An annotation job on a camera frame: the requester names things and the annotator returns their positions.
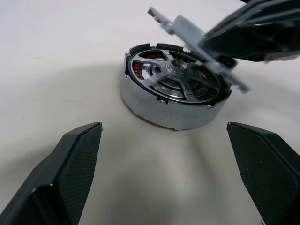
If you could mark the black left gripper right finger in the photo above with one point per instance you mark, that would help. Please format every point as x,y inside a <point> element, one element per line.
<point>269,175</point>

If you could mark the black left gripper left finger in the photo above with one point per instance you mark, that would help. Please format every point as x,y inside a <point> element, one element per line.
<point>54,187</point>

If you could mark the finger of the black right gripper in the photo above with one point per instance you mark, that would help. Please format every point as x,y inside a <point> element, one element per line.
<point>246,39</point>

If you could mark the grey motor cover circuit board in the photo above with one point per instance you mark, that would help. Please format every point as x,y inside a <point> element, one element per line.
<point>185,28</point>

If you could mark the silver spoked black-rimmed rotor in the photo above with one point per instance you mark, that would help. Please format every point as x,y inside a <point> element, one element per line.
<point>168,70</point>

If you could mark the grey stator housing copper windings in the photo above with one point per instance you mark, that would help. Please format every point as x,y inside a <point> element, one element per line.
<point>164,114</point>

